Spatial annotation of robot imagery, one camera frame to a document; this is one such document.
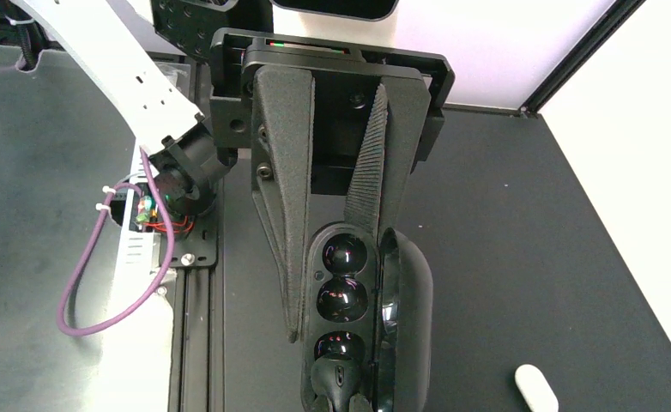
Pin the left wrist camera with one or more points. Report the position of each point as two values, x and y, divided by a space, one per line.
368 22

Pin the small black eartip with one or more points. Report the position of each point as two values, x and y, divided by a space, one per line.
336 376

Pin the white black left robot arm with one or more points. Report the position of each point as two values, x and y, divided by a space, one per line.
174 135

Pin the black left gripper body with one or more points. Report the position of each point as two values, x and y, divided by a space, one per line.
346 77

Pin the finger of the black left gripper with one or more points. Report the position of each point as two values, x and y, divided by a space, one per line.
283 116
387 153

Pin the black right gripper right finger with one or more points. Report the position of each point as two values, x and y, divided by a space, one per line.
359 403

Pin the small circuit board left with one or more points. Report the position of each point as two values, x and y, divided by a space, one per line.
141 214

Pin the white slotted cable duct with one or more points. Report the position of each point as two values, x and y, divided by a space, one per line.
135 353

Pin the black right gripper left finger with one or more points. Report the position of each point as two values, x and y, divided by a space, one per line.
322 404

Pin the black vertical frame post left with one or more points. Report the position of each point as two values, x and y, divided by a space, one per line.
598 34

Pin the white earbud charging case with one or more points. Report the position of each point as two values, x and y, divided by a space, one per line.
535 390

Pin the black front rail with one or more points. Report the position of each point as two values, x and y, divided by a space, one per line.
194 261

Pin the small black oval object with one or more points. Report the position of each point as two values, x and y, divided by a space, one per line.
370 299

